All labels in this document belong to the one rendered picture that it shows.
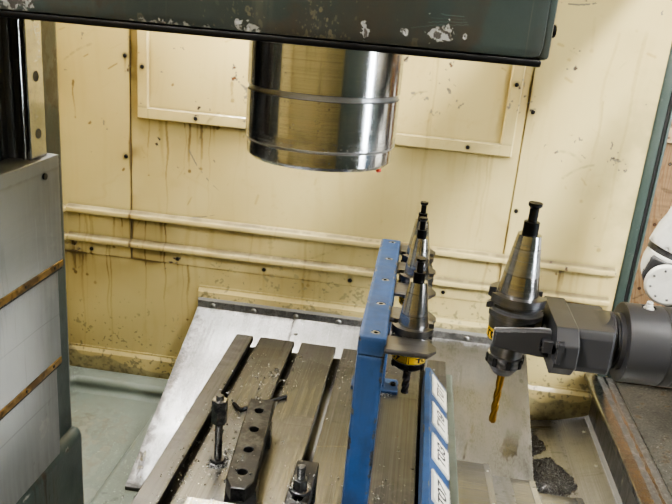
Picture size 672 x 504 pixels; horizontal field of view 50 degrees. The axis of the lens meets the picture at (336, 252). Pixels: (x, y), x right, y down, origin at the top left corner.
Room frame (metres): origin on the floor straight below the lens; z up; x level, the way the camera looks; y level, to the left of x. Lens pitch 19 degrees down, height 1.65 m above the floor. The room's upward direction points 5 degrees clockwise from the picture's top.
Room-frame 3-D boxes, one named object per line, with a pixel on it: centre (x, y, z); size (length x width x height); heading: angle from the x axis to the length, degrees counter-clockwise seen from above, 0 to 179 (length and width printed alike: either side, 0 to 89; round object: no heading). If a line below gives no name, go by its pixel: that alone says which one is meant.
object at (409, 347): (0.92, -0.12, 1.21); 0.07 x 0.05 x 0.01; 84
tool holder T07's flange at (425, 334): (0.97, -0.12, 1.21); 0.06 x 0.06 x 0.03
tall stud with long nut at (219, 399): (1.05, 0.17, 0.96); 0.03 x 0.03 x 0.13
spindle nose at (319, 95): (0.77, 0.03, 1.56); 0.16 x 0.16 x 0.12
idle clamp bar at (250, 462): (1.03, 0.11, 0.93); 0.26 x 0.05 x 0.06; 179
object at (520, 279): (0.74, -0.21, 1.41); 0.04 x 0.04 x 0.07
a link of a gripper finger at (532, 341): (0.71, -0.21, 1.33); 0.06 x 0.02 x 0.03; 84
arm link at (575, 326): (0.73, -0.30, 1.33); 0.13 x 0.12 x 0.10; 174
